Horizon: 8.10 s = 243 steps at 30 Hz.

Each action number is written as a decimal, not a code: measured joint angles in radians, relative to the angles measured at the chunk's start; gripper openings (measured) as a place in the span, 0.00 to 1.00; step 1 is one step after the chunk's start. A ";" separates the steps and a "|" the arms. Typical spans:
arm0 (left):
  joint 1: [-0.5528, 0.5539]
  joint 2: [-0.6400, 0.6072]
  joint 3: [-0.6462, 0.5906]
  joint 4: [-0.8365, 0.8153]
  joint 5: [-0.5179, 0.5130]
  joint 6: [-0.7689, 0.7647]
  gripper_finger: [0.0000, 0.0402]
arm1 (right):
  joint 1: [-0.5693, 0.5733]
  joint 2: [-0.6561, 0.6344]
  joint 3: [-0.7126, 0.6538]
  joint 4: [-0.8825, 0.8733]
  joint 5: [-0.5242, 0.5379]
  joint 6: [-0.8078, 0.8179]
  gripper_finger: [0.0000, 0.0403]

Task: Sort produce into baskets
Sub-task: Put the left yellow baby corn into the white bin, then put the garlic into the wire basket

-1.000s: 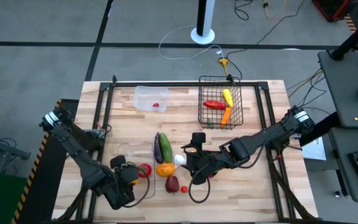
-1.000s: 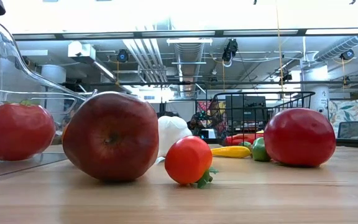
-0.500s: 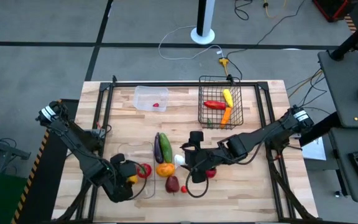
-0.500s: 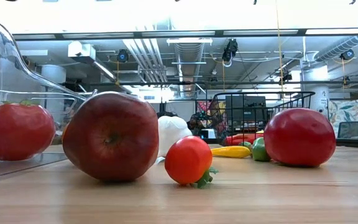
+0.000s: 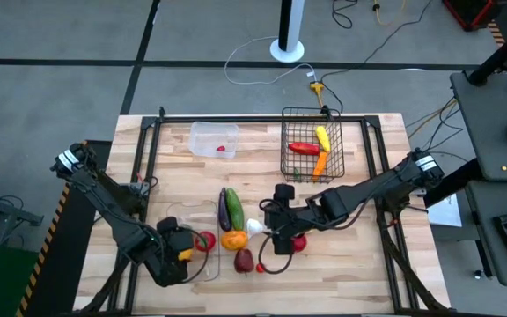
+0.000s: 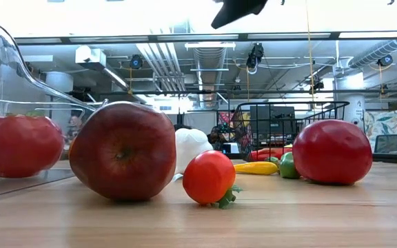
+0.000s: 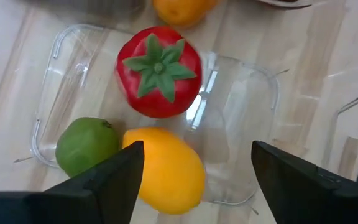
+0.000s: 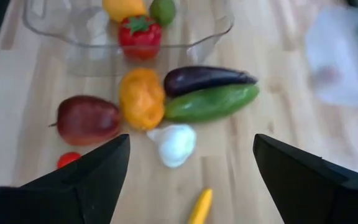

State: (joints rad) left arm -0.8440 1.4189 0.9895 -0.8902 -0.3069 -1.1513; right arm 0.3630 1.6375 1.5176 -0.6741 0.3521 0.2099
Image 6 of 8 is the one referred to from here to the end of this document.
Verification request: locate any white garlic bulb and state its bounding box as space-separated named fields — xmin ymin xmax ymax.
xmin=174 ymin=127 xmax=214 ymax=175

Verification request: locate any corrugated silver duct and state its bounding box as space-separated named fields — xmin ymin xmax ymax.
xmin=348 ymin=38 xmax=397 ymax=69

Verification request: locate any black ceiling camera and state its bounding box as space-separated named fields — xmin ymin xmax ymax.
xmin=376 ymin=54 xmax=394 ymax=68
xmin=129 ymin=54 xmax=145 ymax=70

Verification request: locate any rig top crossbeam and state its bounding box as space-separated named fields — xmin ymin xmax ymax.
xmin=14 ymin=30 xmax=397 ymax=45

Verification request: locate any small green pepper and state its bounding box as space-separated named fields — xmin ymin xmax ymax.
xmin=278 ymin=152 xmax=302 ymax=180

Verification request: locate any white air unit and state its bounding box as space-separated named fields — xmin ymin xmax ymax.
xmin=74 ymin=45 xmax=108 ymax=66

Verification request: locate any red cherry tomato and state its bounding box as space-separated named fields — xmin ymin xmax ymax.
xmin=182 ymin=149 xmax=243 ymax=211

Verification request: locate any yellow hanging cord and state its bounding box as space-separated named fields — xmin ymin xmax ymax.
xmin=305 ymin=0 xmax=315 ymax=111

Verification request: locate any grey chair back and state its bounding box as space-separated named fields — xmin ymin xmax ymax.
xmin=373 ymin=134 xmax=397 ymax=154

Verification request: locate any red chili pepper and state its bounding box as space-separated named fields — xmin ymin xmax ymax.
xmin=249 ymin=147 xmax=294 ymax=163

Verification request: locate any white round column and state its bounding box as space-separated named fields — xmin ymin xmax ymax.
xmin=45 ymin=71 xmax=74 ymax=104

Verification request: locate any distant black robot gripper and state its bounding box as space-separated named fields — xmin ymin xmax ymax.
xmin=209 ymin=122 xmax=236 ymax=145

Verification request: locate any large red tomato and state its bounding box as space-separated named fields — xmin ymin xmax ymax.
xmin=292 ymin=118 xmax=374 ymax=186

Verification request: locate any small green vegetable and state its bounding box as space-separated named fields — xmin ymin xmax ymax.
xmin=264 ymin=156 xmax=282 ymax=167

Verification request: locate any black monitor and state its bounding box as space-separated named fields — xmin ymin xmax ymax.
xmin=249 ymin=105 xmax=296 ymax=138

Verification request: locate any yellow corn cob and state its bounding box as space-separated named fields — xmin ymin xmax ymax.
xmin=233 ymin=161 xmax=280 ymax=176

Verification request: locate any black wire basket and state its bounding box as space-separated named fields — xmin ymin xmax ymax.
xmin=230 ymin=101 xmax=350 ymax=163

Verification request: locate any silver ventilation duct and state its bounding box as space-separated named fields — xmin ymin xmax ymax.
xmin=192 ymin=46 xmax=227 ymax=108

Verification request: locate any dark red apple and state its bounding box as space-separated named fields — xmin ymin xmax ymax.
xmin=68 ymin=101 xmax=178 ymax=203

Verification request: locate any hanging black device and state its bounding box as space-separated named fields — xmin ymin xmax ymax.
xmin=245 ymin=42 xmax=265 ymax=75

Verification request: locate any white column with camera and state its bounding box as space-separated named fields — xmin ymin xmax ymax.
xmin=334 ymin=70 xmax=367 ymax=134

